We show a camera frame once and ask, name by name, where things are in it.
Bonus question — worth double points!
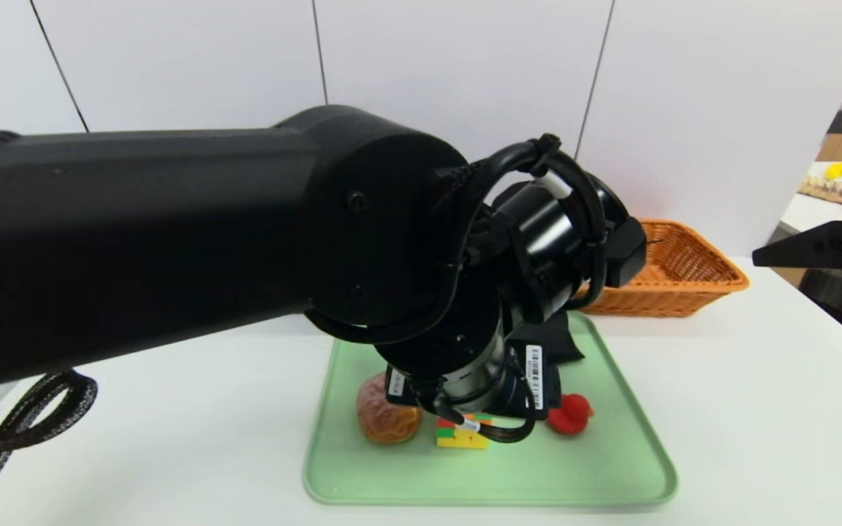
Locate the pinkish bread bun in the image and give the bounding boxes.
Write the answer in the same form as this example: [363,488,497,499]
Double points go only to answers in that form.
[357,373,423,445]

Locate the black glasses case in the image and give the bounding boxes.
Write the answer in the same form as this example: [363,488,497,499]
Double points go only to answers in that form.
[509,310,586,364]

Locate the multicoloured puzzle cube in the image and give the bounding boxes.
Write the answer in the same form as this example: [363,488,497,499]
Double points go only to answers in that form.
[436,413,495,450]

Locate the red rubber duck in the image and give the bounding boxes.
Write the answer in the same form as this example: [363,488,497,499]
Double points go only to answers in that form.
[545,393,595,436]

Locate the orange wicker basket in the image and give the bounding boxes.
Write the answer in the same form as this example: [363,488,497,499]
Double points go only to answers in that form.
[578,219,751,319]

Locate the light green plastic tray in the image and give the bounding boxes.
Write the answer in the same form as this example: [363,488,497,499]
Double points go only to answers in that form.
[303,310,679,507]

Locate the white side table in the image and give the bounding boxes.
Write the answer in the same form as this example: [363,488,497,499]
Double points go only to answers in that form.
[779,162,842,286]

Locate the brown wooden tray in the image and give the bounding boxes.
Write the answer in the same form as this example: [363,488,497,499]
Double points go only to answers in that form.
[797,175,842,207]

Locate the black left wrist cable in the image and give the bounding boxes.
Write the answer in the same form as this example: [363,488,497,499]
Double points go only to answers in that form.
[436,134,612,443]

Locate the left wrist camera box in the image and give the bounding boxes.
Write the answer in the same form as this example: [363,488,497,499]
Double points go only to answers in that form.
[606,217,648,288]

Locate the thick braided left arm cable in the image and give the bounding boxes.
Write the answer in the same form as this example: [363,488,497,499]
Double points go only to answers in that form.
[0,369,99,526]

